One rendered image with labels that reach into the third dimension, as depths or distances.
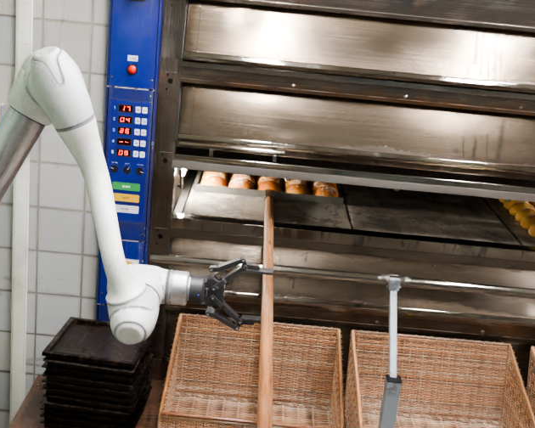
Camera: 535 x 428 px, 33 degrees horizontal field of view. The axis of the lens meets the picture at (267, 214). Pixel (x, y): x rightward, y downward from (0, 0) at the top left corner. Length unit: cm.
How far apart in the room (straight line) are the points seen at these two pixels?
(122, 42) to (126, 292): 97
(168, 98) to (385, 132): 70
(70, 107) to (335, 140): 105
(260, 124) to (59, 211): 73
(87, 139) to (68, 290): 104
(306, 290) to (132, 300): 99
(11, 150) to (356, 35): 116
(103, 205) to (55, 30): 89
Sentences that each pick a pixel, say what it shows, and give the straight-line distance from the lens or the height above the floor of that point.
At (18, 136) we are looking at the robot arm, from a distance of 232.
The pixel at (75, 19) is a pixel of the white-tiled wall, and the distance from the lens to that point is 292.
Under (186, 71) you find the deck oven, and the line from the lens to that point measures 289.
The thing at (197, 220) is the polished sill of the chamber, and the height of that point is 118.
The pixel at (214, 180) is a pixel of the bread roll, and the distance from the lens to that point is 332.
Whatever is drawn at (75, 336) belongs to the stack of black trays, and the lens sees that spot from 293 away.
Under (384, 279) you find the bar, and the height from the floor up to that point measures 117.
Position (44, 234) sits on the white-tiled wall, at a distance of 308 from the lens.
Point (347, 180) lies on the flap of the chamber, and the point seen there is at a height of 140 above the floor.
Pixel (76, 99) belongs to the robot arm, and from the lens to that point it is 215.
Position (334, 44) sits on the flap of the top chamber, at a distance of 287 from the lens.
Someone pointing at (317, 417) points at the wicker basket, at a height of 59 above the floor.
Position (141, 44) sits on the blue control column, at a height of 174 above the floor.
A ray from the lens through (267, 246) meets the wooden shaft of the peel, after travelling 269.
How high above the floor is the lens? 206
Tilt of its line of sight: 16 degrees down
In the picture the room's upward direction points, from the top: 6 degrees clockwise
